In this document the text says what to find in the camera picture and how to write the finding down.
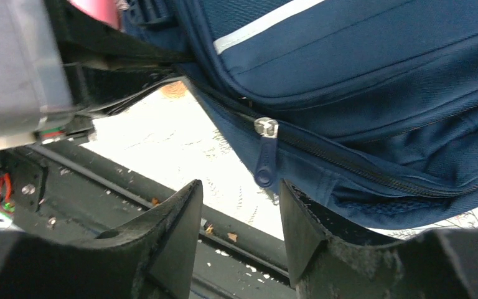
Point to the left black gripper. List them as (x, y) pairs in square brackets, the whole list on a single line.
[(107, 70)]

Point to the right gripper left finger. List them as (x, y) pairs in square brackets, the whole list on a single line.
[(151, 256)]

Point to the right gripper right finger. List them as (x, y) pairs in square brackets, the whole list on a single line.
[(332, 257)]

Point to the navy blue student backpack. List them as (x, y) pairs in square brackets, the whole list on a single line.
[(369, 107)]

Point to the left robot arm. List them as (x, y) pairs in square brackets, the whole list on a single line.
[(34, 92)]

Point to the pink topped pen tube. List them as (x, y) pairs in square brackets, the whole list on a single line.
[(105, 11)]

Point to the floral table cloth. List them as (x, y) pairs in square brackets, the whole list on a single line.
[(168, 137)]

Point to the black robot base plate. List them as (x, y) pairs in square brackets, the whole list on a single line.
[(63, 192)]

